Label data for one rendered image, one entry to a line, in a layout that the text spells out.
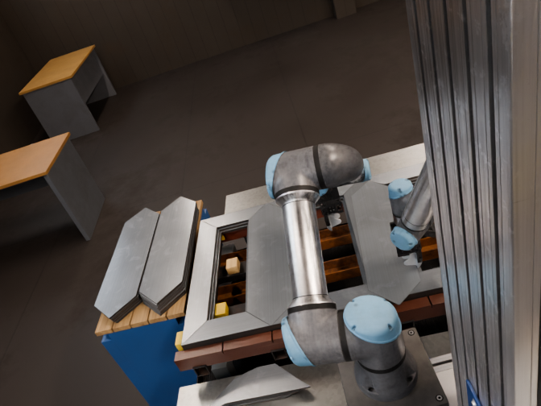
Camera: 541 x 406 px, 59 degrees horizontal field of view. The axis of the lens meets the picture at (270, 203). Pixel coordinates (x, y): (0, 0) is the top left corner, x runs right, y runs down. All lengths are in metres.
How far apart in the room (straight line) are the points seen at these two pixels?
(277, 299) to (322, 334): 0.70
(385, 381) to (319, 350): 0.18
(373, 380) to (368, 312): 0.18
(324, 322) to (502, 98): 0.77
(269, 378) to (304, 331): 0.66
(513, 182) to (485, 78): 0.10
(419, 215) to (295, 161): 0.36
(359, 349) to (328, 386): 0.63
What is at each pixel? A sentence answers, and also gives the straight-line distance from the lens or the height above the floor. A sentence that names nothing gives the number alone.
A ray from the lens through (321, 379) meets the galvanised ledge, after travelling 1.74.
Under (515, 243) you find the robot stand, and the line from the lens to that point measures 0.53.
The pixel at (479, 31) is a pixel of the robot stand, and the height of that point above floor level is 1.94.
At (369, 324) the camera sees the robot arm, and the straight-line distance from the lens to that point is 1.08.
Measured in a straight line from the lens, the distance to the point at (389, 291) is 1.70.
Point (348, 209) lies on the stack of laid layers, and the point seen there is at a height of 0.85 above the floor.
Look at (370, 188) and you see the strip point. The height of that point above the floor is 0.85.
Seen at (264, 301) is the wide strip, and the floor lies 0.85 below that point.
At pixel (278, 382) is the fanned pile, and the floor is 0.72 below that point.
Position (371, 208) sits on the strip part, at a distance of 2.06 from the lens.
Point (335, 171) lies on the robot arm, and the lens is 1.21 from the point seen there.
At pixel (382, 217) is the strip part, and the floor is 0.85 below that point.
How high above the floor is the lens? 2.10
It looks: 33 degrees down
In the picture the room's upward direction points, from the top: 20 degrees counter-clockwise
